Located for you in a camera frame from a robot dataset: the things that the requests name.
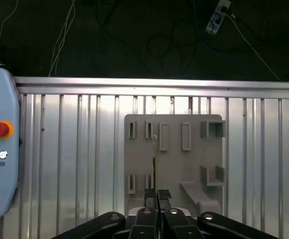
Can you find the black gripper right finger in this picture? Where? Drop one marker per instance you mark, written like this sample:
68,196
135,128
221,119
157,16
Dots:
177,224

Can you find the grey parts rack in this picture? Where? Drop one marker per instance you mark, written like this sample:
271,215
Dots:
174,159

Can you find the pale blue teach pendant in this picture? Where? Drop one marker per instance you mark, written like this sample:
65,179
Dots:
7,174

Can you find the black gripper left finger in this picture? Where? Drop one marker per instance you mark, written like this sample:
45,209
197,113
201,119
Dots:
144,224

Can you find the white power strip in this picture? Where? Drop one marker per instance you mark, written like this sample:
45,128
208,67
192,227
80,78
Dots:
218,17

